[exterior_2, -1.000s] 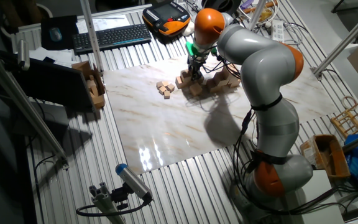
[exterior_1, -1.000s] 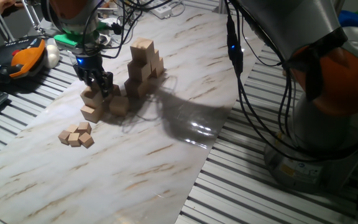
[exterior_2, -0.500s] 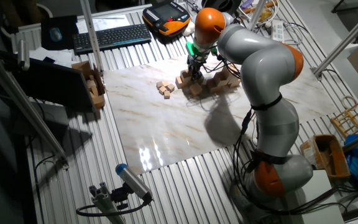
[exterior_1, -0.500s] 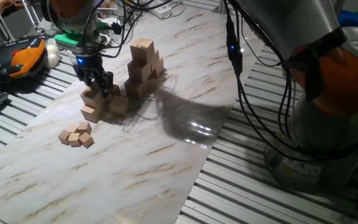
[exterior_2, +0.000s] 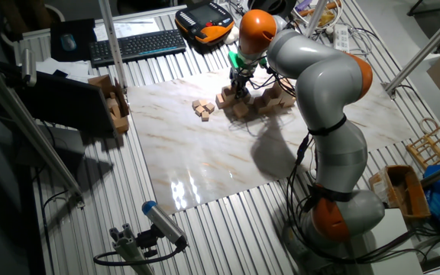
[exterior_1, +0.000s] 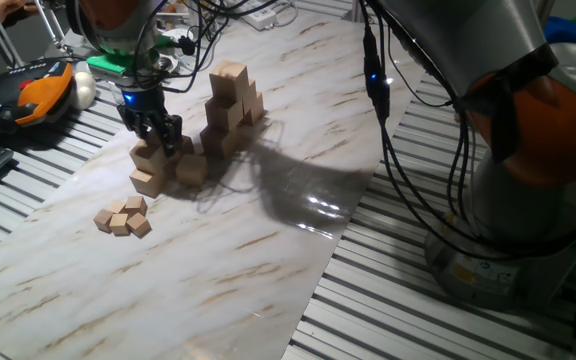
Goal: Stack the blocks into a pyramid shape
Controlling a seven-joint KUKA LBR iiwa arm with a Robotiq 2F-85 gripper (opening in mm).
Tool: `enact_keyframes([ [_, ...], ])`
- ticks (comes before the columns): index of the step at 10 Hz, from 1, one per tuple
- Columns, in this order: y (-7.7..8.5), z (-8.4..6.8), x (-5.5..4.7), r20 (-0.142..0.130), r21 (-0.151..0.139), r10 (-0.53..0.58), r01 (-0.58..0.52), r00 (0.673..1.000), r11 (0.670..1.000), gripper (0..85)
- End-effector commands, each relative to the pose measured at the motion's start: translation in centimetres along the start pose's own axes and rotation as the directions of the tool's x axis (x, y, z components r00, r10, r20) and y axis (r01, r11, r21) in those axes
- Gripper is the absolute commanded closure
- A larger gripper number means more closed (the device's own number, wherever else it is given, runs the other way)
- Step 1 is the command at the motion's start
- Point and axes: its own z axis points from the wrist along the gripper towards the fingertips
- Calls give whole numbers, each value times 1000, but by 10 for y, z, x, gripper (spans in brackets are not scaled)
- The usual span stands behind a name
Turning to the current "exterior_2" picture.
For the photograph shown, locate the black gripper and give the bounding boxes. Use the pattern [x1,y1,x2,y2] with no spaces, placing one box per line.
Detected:
[230,67,252,99]

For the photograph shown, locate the white egg shaped object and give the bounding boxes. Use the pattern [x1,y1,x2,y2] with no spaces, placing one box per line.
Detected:
[223,26,241,45]

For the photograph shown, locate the orange black teach pendant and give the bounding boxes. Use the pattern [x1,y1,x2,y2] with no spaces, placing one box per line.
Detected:
[174,1,236,46]

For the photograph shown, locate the marble pattern mat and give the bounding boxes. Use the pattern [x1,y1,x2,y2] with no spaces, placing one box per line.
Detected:
[126,60,418,215]

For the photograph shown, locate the black round spool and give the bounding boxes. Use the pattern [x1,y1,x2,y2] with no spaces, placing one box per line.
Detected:
[247,0,298,16]

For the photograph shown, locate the yellow packet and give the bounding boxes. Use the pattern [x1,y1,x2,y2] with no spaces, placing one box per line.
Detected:
[317,9,335,28]

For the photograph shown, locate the black computer keyboard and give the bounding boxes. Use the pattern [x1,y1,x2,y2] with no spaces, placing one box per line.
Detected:
[88,28,188,69]

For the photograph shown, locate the white power strip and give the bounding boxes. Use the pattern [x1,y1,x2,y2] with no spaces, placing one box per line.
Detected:
[332,23,351,53]

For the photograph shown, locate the white paper sheet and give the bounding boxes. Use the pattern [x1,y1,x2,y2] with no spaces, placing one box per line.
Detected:
[93,18,160,42]
[35,57,91,83]

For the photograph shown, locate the brown cardboard box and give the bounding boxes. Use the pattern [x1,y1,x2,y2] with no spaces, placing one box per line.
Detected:
[87,73,131,135]

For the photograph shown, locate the wooden stick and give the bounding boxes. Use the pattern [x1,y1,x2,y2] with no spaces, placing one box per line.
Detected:
[299,0,342,17]

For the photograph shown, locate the black mouse pad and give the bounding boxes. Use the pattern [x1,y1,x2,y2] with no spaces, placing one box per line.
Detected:
[49,18,98,63]

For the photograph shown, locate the black monitor screen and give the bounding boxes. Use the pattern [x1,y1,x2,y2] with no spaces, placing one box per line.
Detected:
[11,70,117,139]

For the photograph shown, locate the grey computer mouse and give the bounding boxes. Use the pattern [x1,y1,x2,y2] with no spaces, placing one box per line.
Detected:
[60,33,78,53]

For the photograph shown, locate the wooden stick rack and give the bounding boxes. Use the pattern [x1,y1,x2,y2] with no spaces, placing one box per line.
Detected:
[406,117,440,172]

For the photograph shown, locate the black chair base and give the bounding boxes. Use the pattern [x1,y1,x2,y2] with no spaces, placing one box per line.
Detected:
[406,0,440,17]

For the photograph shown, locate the short aluminium profile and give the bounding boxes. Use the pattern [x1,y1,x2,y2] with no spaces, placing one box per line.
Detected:
[108,222,156,275]

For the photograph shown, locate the orange brown tray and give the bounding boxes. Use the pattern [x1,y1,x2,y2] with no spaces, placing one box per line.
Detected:
[368,163,432,222]

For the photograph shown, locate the green wrist mount flange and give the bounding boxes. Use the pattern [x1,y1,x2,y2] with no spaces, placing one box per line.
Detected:
[227,50,269,70]

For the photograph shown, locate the black cable connector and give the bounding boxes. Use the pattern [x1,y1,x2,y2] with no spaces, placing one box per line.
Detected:
[295,133,312,166]

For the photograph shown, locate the aluminium frame post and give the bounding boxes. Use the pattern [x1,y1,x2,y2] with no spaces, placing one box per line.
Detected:
[96,0,129,92]
[382,3,440,97]
[306,0,330,38]

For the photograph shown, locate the grey camera blue cap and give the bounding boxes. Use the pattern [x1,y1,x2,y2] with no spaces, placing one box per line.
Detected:
[141,199,189,248]

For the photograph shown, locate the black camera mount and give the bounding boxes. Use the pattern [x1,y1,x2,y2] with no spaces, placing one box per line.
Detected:
[134,224,160,259]

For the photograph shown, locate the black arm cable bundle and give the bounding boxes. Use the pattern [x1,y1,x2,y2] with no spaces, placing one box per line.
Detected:
[257,18,429,267]

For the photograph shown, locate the black camera cable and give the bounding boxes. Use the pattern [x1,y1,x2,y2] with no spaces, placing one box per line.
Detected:
[92,238,187,267]

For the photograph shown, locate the grey depth camera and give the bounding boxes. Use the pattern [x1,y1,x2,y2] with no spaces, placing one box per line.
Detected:
[20,47,38,88]

